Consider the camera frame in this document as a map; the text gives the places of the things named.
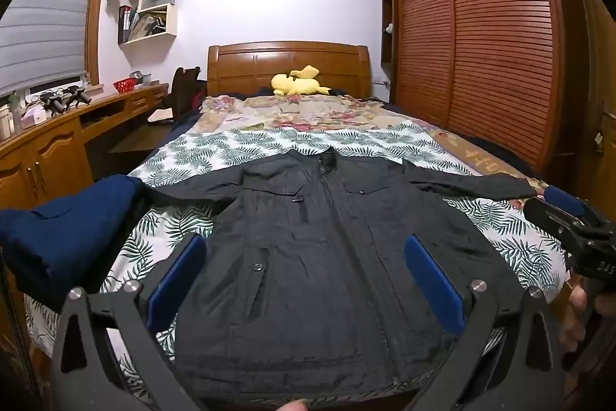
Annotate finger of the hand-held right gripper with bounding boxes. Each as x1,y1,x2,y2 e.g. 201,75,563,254
524,198,578,239
544,186,586,218

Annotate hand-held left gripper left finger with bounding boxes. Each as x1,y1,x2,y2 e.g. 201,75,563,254
50,234,209,411

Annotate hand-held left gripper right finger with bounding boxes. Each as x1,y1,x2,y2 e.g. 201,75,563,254
403,234,569,411

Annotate black jacket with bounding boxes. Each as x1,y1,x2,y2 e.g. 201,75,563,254
139,147,537,407

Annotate folded navy blue clothes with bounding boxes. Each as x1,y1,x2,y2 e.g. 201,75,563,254
0,174,147,310

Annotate person's right hand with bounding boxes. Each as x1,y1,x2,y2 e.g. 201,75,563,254
561,280,589,347

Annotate leaf print blanket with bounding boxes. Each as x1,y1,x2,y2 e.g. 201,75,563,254
24,122,571,411

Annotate dark wooden door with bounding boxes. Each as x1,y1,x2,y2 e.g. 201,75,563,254
541,0,616,219

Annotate wooden louvred wardrobe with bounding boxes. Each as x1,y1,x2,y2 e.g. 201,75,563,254
380,0,569,173

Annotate wooden desk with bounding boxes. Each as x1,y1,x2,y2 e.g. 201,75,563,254
0,82,176,212

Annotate dark wooden chair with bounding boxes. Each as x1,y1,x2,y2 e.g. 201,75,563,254
161,67,203,123

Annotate floral quilt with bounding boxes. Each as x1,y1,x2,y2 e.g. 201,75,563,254
195,96,549,200

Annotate black gadget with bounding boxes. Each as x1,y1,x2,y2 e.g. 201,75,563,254
41,89,68,114
64,86,92,106

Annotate wooden bed headboard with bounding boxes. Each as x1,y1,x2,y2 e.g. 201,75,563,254
207,41,371,100

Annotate yellow plush toy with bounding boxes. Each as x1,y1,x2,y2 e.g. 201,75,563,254
270,65,333,97

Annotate green bottle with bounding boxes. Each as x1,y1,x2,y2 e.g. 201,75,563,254
8,91,24,133

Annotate stack of papers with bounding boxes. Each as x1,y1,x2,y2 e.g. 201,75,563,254
131,9,169,40

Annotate black binder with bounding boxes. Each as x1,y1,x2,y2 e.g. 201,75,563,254
119,5,133,42

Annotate grey window blind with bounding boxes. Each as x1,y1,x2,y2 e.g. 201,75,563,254
0,0,104,96

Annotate door handle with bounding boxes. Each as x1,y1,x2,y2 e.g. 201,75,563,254
594,100,616,156

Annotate white wall shelf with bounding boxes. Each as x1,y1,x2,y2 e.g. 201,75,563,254
117,0,182,45

